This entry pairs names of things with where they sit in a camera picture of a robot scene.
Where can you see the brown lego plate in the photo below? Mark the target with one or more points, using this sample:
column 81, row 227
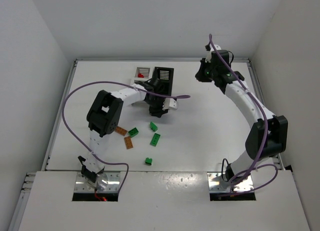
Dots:
column 128, row 142
column 121, row 131

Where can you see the white slatted container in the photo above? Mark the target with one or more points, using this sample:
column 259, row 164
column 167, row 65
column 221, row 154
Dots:
column 146, row 71

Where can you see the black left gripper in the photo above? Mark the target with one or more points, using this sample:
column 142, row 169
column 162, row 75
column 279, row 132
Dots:
column 157, row 109

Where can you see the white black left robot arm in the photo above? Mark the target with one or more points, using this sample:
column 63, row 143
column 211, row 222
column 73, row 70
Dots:
column 104, row 115

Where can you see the small green lego brick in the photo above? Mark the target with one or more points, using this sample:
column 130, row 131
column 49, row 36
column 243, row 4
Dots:
column 148, row 161

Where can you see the green slope lego brick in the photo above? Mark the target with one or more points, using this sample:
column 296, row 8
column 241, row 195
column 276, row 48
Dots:
column 153, row 126

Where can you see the green square lego brick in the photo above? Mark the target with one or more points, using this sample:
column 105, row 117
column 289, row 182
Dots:
column 133, row 132

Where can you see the green lego plate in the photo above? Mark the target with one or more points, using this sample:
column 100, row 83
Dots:
column 155, row 139

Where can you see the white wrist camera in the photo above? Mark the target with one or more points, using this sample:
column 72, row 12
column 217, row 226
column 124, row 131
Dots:
column 209, row 48
column 171, row 104

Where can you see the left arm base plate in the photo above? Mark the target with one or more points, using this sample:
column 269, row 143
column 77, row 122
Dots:
column 106, row 183

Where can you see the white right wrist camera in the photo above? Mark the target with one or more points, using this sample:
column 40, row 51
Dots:
column 209, row 48

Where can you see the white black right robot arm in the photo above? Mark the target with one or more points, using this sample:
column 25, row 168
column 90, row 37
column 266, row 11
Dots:
column 268, row 132

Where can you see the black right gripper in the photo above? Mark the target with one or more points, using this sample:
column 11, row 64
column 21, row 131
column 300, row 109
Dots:
column 200, row 74

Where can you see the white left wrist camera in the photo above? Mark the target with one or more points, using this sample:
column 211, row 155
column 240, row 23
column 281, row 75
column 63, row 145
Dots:
column 171, row 104

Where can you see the black slatted container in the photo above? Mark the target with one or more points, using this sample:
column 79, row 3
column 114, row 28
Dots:
column 163, row 78

